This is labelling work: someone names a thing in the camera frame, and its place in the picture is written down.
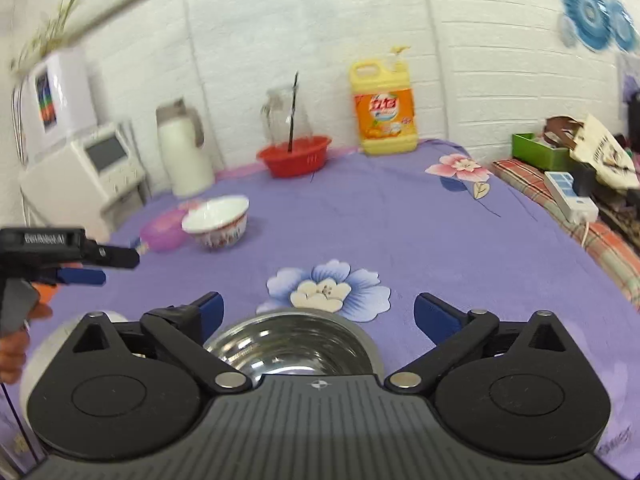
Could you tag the white countertop appliance with screen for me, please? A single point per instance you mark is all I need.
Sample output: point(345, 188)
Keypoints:
point(80, 180)

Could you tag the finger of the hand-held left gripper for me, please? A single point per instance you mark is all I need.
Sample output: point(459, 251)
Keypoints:
point(82, 276)
point(115, 256)

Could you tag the purple floral tablecloth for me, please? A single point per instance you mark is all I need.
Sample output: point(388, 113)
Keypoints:
point(400, 240)

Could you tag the white thermos jug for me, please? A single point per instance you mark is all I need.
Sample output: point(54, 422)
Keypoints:
point(184, 152)

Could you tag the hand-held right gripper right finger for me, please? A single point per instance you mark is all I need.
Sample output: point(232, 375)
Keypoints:
point(434, 317)

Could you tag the pink plastic plate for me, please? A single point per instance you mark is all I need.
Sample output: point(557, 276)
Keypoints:
point(160, 232)

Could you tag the yellow dish soap bottle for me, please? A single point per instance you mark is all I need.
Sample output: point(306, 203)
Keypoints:
point(384, 115)

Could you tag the black stirring stick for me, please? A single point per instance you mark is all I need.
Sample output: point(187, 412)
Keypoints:
point(293, 110)

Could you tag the beige wall duct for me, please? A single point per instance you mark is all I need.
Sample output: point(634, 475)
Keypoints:
point(125, 2)

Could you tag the medium blue paper fan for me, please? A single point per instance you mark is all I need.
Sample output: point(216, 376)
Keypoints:
point(624, 27)

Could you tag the clear glass pitcher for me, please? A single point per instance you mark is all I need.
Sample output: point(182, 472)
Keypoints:
point(277, 115)

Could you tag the black speaker box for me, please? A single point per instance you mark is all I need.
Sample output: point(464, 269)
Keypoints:
point(634, 120)

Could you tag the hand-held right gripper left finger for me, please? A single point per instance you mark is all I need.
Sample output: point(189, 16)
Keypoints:
point(211, 316)

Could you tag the black power adapter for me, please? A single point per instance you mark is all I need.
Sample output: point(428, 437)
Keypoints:
point(584, 180)

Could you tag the green potted plant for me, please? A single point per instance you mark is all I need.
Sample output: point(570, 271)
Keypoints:
point(47, 32)

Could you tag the white power strip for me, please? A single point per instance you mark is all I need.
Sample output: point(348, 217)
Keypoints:
point(567, 195)

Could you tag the stainless steel bowl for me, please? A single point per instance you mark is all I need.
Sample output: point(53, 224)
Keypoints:
point(292, 345)

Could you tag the green box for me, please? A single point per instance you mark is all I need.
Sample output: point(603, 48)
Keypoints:
point(535, 152)

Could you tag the cream printed tote bag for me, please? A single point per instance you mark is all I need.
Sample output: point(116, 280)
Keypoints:
point(607, 152)

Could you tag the person's left hand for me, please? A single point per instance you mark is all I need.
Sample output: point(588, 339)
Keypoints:
point(12, 357)

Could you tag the plaid blanket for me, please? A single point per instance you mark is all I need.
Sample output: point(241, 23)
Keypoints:
point(607, 250)

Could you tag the red plastic basket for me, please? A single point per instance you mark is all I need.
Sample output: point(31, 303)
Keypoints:
point(295, 157)

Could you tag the large blue paper fan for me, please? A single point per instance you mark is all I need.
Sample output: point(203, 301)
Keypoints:
point(586, 10)

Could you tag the brown leather bag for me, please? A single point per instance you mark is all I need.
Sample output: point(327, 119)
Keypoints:
point(560, 130)

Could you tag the white bowl with red pattern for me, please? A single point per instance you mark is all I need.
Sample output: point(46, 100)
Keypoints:
point(217, 220)

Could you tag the white water purifier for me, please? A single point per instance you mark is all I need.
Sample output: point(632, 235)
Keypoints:
point(60, 97)

